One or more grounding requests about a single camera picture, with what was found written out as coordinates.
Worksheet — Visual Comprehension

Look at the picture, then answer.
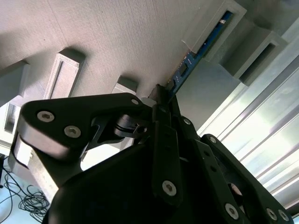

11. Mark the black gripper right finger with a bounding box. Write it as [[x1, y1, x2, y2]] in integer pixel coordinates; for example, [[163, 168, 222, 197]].
[[168, 95, 295, 224]]

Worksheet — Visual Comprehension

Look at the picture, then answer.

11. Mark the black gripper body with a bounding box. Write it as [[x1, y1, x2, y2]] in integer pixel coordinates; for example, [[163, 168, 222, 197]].
[[45, 142, 269, 224]]

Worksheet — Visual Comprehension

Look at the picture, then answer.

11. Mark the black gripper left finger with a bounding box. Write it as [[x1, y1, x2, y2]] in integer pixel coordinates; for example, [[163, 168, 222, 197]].
[[18, 84, 185, 206]]

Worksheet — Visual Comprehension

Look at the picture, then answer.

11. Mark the blue RAM stick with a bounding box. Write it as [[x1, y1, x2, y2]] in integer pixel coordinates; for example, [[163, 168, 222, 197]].
[[166, 11, 235, 97]]

